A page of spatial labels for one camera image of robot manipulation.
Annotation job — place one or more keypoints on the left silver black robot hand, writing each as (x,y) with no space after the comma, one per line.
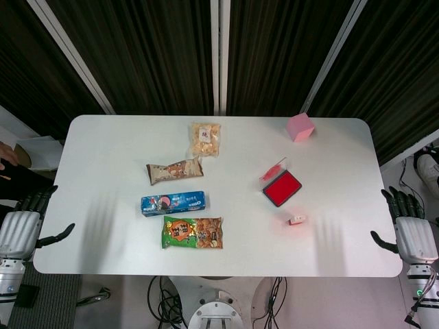
(19,229)

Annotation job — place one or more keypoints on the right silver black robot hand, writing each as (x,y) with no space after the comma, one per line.
(413,236)

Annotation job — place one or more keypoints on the small pink stamp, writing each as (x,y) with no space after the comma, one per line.
(297,219)

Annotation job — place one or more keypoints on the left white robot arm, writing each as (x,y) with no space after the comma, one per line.
(9,277)

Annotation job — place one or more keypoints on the silver robot base column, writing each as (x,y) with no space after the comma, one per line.
(219,312)

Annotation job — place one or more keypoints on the bystander in dark clothes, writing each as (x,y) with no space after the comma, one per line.
(20,181)

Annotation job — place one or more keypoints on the white sneaker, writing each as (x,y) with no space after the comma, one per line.
(428,171)

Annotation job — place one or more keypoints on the black flat device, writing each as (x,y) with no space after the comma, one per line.
(28,296)

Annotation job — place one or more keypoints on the white cardboard box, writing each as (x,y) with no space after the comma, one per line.
(43,150)

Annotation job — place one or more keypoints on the grey floor mat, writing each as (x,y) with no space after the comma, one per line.
(51,308)

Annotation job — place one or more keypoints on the chrome table foot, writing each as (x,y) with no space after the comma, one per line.
(94,297)

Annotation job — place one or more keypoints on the red ink pad black case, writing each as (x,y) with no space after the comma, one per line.
(282,188)

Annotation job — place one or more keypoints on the pink cube block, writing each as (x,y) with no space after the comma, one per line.
(300,129)

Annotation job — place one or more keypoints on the blue Oreo cookie box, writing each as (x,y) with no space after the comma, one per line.
(173,204)

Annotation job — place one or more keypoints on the dark pleated curtain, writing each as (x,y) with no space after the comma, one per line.
(394,68)
(278,51)
(31,68)
(137,51)

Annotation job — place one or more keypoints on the brown snack bar wrapper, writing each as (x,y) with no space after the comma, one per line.
(175,169)

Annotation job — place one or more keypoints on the green orange snack bag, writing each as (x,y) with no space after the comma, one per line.
(192,232)

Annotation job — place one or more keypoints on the clear bag of crackers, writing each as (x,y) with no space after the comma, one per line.
(205,140)

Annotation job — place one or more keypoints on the white partition post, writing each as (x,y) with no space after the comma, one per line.
(334,58)
(73,56)
(219,55)

